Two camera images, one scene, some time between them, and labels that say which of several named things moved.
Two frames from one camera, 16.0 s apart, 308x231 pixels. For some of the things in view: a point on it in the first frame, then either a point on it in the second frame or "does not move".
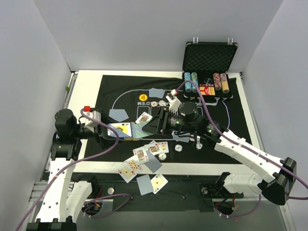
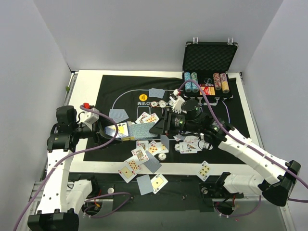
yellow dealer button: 143,97 does not move
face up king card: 157,148 to 143,144
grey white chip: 162,103 does not move
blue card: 145,185 does not move
